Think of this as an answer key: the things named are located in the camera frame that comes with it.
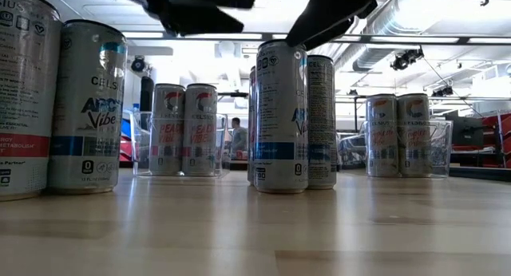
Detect large black ceiling spotlights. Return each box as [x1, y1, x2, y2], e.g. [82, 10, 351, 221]
[390, 47, 425, 72]

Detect small black ceiling spotlights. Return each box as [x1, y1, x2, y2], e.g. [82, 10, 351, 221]
[431, 85, 455, 98]

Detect person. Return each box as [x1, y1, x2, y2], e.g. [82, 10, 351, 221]
[230, 116, 249, 161]

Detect clear plastic bin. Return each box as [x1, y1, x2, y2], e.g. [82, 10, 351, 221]
[361, 119, 454, 179]
[130, 110, 229, 178]

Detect black monitor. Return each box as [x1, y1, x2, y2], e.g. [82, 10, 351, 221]
[445, 115, 485, 148]

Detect red storage shelving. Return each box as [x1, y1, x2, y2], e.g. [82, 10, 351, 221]
[477, 112, 511, 169]

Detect silver ventilation duct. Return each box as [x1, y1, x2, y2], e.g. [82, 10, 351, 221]
[335, 0, 445, 73]

